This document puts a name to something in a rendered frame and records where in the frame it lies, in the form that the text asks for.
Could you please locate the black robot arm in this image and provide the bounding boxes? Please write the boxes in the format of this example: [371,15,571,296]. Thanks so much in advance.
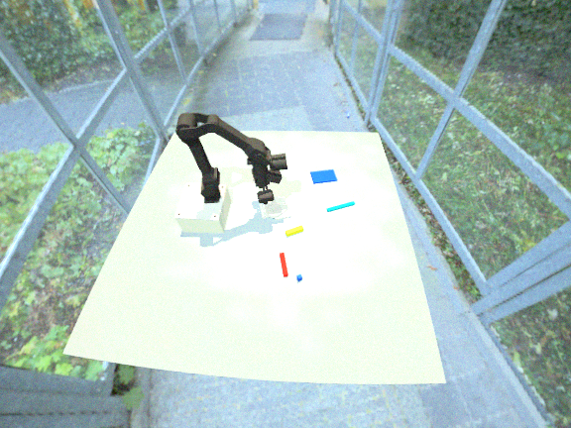
[175,112,287,203]

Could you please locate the red flat bar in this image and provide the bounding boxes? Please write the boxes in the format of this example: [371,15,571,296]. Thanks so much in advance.
[280,253,288,276]

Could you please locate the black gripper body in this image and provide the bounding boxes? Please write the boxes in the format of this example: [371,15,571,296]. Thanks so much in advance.
[251,168,275,203]

